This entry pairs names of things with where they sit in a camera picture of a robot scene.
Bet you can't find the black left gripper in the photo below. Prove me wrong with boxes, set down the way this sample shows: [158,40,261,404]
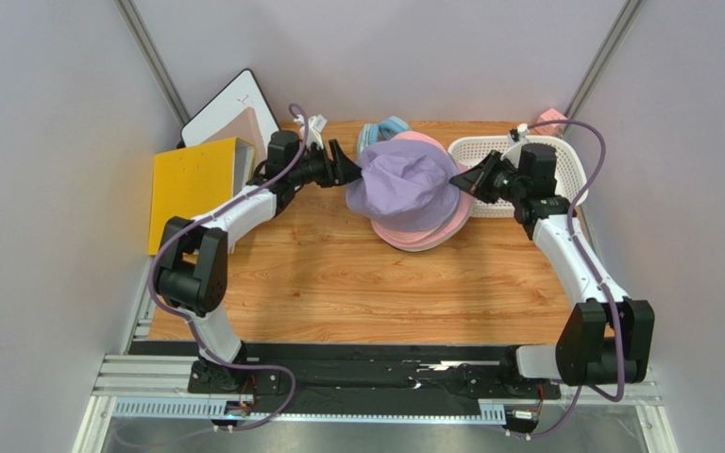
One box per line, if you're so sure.
[289,140,366,189]

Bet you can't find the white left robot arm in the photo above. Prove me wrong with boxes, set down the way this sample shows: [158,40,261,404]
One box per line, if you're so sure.
[147,130,362,370]

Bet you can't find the pink brown folder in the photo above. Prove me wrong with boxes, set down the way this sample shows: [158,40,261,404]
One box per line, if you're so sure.
[205,107,267,176]

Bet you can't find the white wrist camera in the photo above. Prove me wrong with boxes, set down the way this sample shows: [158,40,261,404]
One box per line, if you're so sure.
[507,123,531,145]
[295,114,328,149]

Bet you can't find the pink cloth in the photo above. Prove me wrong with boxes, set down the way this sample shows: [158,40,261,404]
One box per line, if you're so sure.
[371,131,474,248]

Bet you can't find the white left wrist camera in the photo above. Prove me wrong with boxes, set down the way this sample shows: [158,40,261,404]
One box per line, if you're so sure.
[295,114,328,149]

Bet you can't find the white board black frame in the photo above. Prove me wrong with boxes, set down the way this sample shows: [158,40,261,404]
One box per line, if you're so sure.
[180,68,280,147]

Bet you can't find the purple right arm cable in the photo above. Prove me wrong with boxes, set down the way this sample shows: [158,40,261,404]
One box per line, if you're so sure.
[505,119,627,439]

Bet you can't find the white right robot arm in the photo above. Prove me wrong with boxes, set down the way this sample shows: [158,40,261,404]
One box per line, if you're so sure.
[450,143,655,388]

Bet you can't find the pink and beige reversible hat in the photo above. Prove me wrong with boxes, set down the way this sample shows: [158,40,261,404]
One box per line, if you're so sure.
[396,198,472,253]

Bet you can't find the white perforated plastic basket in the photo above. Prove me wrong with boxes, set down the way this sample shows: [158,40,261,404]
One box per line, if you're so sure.
[447,135,587,218]

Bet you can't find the light blue headphones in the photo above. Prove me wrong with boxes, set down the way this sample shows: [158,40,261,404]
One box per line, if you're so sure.
[357,116,412,152]

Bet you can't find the small pink box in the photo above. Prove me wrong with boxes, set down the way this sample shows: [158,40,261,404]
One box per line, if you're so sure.
[533,108,567,138]

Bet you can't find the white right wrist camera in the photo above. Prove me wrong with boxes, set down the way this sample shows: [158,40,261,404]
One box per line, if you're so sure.
[507,123,531,145]

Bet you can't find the yellow binder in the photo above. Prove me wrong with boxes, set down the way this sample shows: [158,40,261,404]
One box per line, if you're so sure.
[146,137,256,256]

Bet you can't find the lavender cloth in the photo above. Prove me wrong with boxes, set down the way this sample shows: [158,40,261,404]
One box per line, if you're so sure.
[346,139,463,233]

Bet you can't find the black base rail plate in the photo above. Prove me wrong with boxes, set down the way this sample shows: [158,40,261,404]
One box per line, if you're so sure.
[187,343,561,416]

